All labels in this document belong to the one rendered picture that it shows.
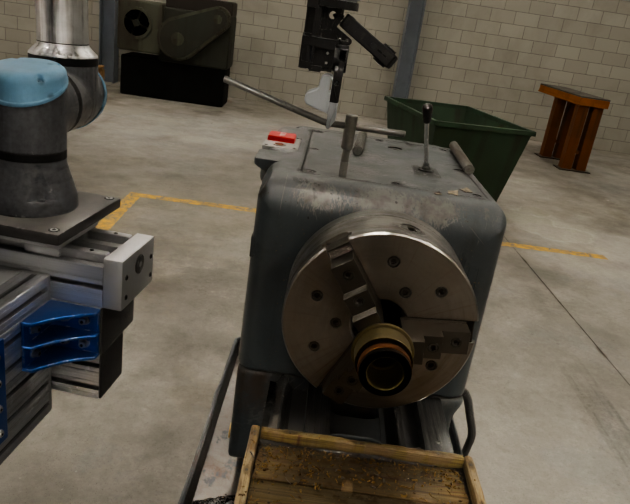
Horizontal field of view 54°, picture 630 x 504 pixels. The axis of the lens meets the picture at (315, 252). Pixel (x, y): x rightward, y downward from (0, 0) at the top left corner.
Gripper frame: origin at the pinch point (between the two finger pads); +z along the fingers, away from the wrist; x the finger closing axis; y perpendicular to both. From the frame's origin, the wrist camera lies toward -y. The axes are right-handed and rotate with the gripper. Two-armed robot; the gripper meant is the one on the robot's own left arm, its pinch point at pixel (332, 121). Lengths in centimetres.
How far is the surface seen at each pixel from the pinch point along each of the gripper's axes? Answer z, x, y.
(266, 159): 10.0, -5.3, 11.4
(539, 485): 135, -79, -99
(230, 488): 81, 4, 10
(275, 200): 14.0, 7.5, 7.8
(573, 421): 135, -126, -128
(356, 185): 10.1, 3.5, -6.0
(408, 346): 24.5, 34.2, -15.4
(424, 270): 16.8, 23.4, -17.4
